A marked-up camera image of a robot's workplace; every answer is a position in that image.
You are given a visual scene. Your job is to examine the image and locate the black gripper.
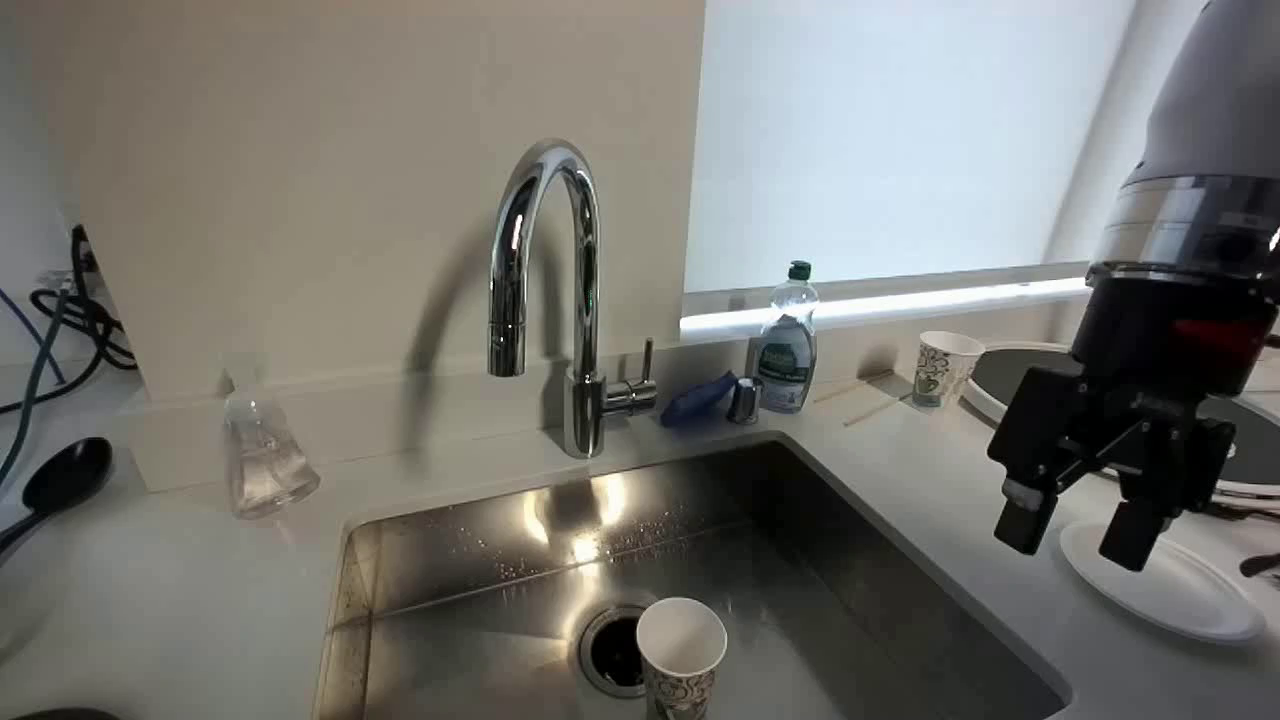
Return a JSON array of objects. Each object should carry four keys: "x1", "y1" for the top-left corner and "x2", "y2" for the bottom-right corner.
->
[{"x1": 988, "y1": 259, "x2": 1275, "y2": 570}]

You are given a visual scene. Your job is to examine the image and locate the patterned paper cup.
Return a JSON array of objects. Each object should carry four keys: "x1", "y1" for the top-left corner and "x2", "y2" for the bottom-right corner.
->
[
  {"x1": 637, "y1": 597, "x2": 727, "y2": 720},
  {"x1": 912, "y1": 330, "x2": 982, "y2": 407}
]

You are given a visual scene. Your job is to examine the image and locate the chrome faucet lever handle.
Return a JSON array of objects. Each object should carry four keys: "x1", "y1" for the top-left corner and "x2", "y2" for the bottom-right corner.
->
[{"x1": 602, "y1": 351, "x2": 656, "y2": 410}]

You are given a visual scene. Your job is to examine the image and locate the patterned paper cup on counter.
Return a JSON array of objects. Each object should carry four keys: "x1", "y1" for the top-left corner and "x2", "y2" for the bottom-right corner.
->
[{"x1": 912, "y1": 330, "x2": 982, "y2": 407}]

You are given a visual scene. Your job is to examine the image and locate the chrome gooseneck faucet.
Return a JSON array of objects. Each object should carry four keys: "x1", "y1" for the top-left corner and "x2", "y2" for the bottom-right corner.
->
[{"x1": 486, "y1": 138, "x2": 602, "y2": 457}]

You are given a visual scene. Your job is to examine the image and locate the small white plate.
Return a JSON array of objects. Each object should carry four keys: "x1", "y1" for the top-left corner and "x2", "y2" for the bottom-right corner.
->
[{"x1": 1054, "y1": 519, "x2": 1262, "y2": 645}]

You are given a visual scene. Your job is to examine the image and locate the round black tray white rim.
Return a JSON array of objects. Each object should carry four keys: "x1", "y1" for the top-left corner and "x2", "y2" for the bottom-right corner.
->
[{"x1": 955, "y1": 341, "x2": 1280, "y2": 501}]

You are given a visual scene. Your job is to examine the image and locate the dish soap bottle green cap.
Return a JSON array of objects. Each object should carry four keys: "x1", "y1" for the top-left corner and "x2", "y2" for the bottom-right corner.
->
[{"x1": 755, "y1": 259, "x2": 817, "y2": 415}]

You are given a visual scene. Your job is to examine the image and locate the blue sponge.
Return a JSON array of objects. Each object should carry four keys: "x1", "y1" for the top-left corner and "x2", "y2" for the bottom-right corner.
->
[{"x1": 660, "y1": 370, "x2": 736, "y2": 426}]

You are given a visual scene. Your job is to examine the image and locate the white window blind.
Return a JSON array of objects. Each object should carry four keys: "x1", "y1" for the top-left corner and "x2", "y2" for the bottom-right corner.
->
[{"x1": 683, "y1": 0, "x2": 1135, "y2": 291}]

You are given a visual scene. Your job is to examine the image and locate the stainless steel sink basin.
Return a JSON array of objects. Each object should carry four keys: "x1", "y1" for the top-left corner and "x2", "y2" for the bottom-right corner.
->
[{"x1": 317, "y1": 437, "x2": 1071, "y2": 720}]

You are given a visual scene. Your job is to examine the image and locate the black ladle on counter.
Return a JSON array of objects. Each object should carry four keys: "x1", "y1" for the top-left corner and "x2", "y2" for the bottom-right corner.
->
[{"x1": 0, "y1": 437, "x2": 113, "y2": 551}]

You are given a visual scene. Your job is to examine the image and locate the sink drain disposal ring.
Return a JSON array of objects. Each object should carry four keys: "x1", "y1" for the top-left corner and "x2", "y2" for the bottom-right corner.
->
[{"x1": 571, "y1": 599, "x2": 660, "y2": 705}]

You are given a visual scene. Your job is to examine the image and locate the black and blue cables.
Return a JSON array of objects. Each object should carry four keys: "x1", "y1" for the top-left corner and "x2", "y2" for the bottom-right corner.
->
[{"x1": 0, "y1": 221, "x2": 143, "y2": 484}]

